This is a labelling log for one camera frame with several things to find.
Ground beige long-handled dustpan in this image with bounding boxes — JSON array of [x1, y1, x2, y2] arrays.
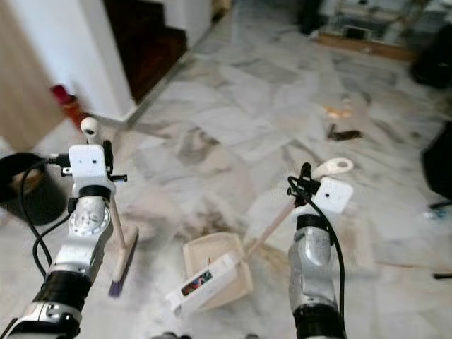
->
[[182, 157, 355, 312]]

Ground black sofa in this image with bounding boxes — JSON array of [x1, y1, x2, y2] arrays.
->
[[410, 42, 452, 90]]

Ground red bottle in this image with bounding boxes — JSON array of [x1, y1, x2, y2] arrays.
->
[[50, 84, 90, 130]]

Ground black low seat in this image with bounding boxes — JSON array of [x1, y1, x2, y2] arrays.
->
[[421, 123, 452, 203]]

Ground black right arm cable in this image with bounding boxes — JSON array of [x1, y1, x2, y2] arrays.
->
[[290, 180, 347, 301]]

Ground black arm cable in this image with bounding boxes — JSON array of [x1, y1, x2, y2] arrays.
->
[[17, 157, 75, 280], [290, 180, 347, 301]]

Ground dark wooden staircase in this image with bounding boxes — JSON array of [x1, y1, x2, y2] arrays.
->
[[102, 0, 189, 104]]

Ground round black waste bin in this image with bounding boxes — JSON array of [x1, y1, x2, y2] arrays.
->
[[0, 152, 69, 227]]

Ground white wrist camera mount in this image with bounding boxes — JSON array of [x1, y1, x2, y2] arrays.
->
[[68, 144, 108, 198], [314, 177, 355, 215]]

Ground orange scrap pile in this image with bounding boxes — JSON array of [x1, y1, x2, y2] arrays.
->
[[324, 104, 353, 120]]

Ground white shelf unit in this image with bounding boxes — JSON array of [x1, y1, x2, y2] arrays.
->
[[331, 0, 426, 40]]

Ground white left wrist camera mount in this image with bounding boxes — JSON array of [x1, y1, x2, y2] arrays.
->
[[68, 144, 108, 198]]

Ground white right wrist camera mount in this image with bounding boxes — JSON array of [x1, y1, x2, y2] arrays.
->
[[314, 177, 355, 215]]

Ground light wooden door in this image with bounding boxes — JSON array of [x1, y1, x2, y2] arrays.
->
[[0, 0, 66, 153]]

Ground dark brown floor scrap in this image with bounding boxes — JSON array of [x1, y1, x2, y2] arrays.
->
[[326, 124, 363, 142]]

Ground white printed carton box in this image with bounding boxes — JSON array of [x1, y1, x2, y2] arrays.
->
[[166, 252, 242, 316]]

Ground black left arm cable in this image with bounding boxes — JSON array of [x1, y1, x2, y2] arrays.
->
[[17, 157, 75, 280]]

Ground tall black bin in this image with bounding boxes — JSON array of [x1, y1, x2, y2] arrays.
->
[[297, 0, 323, 35]]

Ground wooden floor platform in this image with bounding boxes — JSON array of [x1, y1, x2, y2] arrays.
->
[[316, 32, 417, 64]]

